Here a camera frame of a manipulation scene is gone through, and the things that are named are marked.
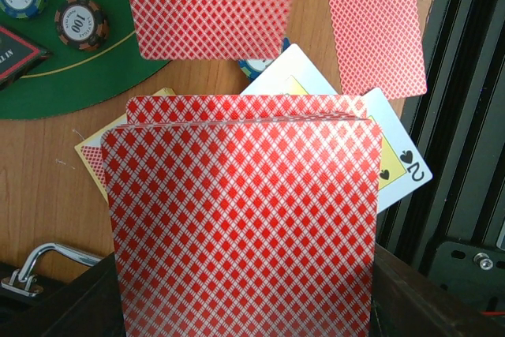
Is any black triangular all-in marker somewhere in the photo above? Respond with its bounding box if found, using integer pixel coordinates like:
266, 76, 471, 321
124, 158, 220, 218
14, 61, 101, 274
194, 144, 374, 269
1, 25, 53, 90

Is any yellow card box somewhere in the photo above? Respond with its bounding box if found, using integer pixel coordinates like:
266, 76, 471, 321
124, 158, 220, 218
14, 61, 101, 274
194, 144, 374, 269
74, 88, 176, 203

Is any red playing card deck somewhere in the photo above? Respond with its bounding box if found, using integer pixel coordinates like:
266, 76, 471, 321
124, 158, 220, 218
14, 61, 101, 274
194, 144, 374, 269
101, 97, 383, 336

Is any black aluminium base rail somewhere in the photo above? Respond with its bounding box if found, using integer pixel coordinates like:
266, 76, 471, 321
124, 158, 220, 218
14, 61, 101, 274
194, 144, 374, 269
377, 0, 504, 313

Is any black poker chip case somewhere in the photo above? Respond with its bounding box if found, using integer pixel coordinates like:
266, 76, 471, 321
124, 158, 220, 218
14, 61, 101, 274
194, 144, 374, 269
1, 242, 103, 324

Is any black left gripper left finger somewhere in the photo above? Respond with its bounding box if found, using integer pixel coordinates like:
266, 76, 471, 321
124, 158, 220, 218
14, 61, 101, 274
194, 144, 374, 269
1, 256, 125, 336

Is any brown chip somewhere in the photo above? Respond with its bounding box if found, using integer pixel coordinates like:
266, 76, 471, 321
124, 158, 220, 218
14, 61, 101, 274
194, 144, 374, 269
54, 0, 110, 51

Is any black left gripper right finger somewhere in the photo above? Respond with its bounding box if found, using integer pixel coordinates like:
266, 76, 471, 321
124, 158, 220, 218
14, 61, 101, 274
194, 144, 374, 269
370, 245, 504, 336

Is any round green poker mat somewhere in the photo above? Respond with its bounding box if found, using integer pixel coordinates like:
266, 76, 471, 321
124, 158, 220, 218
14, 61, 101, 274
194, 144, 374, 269
1, 0, 166, 120

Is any two of spades card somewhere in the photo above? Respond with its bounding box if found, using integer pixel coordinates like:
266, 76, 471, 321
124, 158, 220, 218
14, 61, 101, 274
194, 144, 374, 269
363, 88, 433, 212

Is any teal 50 chip stack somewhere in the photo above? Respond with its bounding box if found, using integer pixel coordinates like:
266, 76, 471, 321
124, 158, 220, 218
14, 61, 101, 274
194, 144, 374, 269
238, 37, 291, 83

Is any red card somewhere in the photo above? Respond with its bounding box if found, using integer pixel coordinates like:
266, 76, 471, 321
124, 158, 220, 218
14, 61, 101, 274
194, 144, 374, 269
328, 0, 427, 100

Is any playing card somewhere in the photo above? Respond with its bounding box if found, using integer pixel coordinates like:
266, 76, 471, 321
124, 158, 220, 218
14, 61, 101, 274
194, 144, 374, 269
129, 0, 293, 60

